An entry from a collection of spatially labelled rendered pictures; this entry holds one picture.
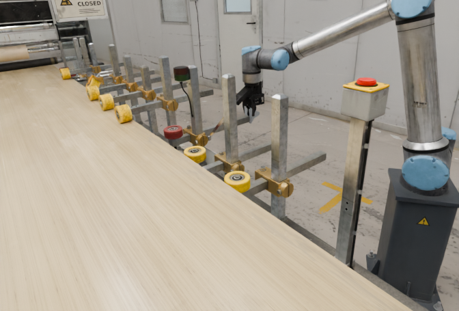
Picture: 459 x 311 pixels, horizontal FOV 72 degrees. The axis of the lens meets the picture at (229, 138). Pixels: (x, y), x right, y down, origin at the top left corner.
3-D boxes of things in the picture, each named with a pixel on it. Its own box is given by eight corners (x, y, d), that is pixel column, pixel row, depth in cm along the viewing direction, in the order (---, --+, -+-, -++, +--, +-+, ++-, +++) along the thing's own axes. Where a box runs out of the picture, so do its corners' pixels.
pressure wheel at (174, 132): (179, 145, 146) (176, 122, 141) (188, 152, 140) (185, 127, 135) (163, 151, 142) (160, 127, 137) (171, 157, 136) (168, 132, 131)
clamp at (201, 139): (192, 135, 150) (192, 126, 148) (208, 144, 140) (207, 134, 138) (182, 139, 147) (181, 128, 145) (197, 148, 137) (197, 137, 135)
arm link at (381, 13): (434, -27, 116) (280, 45, 161) (430, -28, 107) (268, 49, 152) (442, 3, 118) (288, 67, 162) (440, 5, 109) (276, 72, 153)
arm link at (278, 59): (291, 47, 144) (268, 46, 151) (280, 51, 136) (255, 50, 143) (291, 68, 148) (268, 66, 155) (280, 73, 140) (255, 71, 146)
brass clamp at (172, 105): (167, 103, 165) (166, 94, 163) (179, 109, 155) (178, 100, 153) (156, 106, 162) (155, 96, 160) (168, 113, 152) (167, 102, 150)
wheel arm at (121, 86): (169, 78, 213) (168, 73, 211) (171, 80, 210) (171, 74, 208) (91, 94, 186) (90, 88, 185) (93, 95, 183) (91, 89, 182)
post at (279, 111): (277, 223, 113) (280, 91, 94) (285, 227, 111) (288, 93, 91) (270, 227, 112) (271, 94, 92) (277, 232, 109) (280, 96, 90)
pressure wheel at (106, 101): (108, 90, 166) (114, 100, 163) (108, 101, 172) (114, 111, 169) (97, 92, 163) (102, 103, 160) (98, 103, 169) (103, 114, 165)
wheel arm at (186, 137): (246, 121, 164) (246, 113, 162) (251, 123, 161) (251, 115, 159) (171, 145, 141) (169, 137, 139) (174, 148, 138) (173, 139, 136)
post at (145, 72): (158, 145, 190) (145, 64, 170) (160, 147, 187) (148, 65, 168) (152, 147, 188) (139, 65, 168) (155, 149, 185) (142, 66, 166)
